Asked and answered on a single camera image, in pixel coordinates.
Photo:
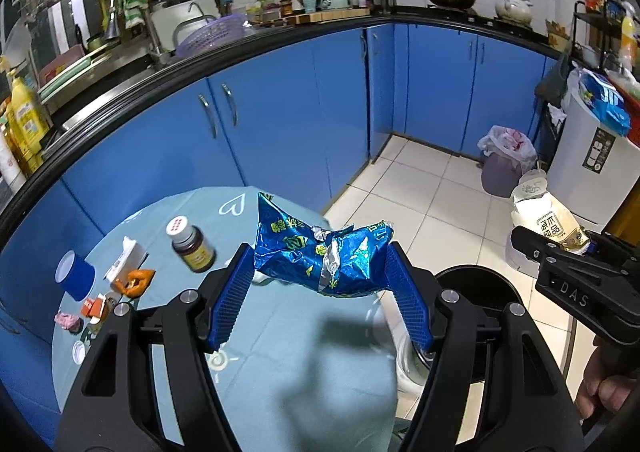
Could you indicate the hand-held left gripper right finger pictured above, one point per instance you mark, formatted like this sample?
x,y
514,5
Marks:
x,y
407,297

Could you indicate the metal faucet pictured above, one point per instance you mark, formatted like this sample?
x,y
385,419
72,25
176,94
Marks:
x,y
112,24

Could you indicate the rectangular wooden cutting board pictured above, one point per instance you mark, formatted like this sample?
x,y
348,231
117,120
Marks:
x,y
325,16

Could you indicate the white trash can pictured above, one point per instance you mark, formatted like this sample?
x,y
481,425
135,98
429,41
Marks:
x,y
590,182

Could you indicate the blue plastic bag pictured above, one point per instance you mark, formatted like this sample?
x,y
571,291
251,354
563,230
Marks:
x,y
607,104

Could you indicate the white bottle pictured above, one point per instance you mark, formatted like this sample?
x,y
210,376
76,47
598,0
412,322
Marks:
x,y
7,167

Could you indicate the red white wrapper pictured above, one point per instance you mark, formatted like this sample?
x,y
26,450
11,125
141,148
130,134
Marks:
x,y
92,308

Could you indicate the white ceramic pot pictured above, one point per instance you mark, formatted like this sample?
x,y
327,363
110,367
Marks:
x,y
512,7

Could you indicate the brown medicine bottle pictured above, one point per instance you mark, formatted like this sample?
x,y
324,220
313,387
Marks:
x,y
192,247

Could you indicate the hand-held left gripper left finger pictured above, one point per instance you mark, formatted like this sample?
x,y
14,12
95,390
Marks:
x,y
232,297

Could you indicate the white yellow food packet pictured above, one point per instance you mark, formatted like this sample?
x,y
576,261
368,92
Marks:
x,y
545,214

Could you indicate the small white box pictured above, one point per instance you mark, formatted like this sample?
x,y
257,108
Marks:
x,y
125,262

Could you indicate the purple plastic basket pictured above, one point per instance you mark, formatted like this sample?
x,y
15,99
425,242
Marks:
x,y
210,34

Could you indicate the pink wrapper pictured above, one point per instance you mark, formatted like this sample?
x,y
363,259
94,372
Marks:
x,y
66,321

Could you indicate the blue cup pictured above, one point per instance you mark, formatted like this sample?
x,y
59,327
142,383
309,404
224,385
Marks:
x,y
80,279

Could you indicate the pink plastic tub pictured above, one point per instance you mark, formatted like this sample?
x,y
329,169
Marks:
x,y
60,64

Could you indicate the orange juice bottle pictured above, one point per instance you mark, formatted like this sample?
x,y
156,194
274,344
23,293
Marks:
x,y
629,39

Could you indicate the blue foil snack bag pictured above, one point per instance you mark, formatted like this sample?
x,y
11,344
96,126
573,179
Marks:
x,y
320,252

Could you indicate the person's right hand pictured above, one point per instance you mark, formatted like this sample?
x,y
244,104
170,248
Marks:
x,y
605,394

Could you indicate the yellow detergent bottle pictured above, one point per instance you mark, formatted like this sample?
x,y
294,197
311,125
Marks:
x,y
27,117

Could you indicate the white plastic bin liner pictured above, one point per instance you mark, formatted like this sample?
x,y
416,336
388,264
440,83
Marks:
x,y
505,139

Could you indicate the white pot in sink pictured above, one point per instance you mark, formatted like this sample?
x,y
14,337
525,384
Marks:
x,y
175,14

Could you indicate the green striped towel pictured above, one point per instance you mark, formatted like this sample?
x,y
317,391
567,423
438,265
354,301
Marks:
x,y
134,2

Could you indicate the black metal rack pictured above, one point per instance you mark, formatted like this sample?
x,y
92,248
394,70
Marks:
x,y
574,27

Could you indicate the white bottle cap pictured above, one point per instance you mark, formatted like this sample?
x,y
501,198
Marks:
x,y
79,352

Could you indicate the grey waste bin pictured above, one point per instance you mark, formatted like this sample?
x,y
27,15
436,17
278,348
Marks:
x,y
500,177

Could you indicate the green plastic board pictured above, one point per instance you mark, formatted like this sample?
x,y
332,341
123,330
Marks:
x,y
85,77

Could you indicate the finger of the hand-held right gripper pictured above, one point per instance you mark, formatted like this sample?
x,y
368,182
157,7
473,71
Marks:
x,y
535,243
612,248

